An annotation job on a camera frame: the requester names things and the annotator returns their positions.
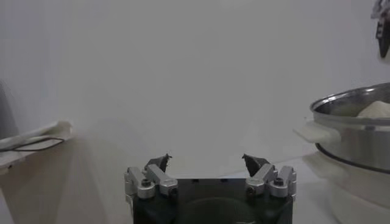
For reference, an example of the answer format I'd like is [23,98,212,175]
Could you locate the stainless steel steamer basket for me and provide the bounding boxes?
[292,82,390,175]

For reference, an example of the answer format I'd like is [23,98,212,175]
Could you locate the thin black cable loop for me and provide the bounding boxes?
[0,136,66,153]

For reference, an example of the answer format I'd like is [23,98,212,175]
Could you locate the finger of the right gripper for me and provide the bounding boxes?
[370,0,390,59]

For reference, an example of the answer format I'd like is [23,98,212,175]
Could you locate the white steamed baozi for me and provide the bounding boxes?
[356,100,390,119]

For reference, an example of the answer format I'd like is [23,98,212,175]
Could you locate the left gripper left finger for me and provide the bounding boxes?
[124,153,179,200]

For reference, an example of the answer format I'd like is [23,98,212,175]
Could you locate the white side table with cloth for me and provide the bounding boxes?
[0,120,74,176]

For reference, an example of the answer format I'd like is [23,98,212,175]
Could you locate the white round plate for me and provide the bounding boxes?
[301,142,390,224]

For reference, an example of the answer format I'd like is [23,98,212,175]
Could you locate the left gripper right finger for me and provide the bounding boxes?
[242,153,297,198]

